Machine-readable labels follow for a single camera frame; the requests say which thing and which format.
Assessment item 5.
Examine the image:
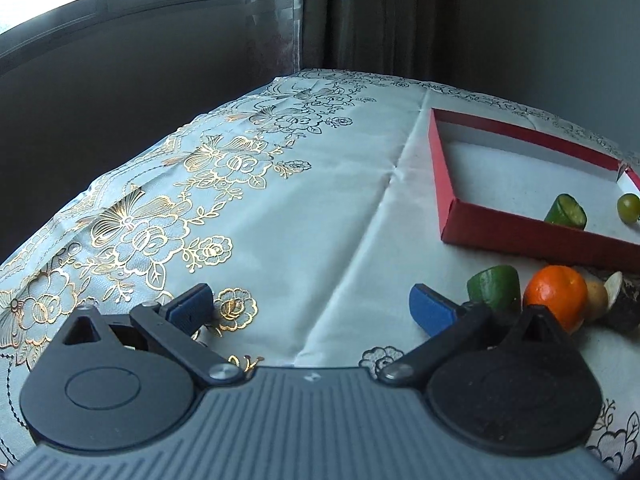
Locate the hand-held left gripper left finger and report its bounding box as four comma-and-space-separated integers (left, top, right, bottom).
62, 282, 246, 389

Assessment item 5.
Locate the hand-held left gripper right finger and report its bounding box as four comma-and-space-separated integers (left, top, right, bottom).
380, 283, 577, 387

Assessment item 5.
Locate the gold floral tablecloth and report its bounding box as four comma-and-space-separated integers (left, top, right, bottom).
0, 67, 421, 480

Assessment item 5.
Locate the sheer patterned curtain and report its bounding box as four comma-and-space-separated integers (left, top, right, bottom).
245, 0, 307, 81

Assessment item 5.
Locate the grey-brown curtain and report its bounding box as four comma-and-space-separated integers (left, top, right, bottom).
297, 0, 461, 81

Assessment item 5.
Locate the red cardboard box tray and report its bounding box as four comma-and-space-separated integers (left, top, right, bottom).
427, 107, 640, 272

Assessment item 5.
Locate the orange mandarin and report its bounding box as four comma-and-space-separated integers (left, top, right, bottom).
522, 265, 588, 335

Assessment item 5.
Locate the white lace tablecloth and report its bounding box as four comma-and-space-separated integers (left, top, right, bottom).
295, 67, 640, 480

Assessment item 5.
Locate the dark sugarcane piece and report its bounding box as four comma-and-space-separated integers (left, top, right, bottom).
602, 271, 640, 333

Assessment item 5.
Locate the green cucumber piece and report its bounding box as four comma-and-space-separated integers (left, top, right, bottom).
544, 193, 587, 231
466, 265, 522, 313

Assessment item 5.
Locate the green tomato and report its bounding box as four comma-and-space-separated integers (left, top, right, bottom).
616, 193, 640, 224

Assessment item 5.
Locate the brown longan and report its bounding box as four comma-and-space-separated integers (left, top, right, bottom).
582, 280, 610, 323

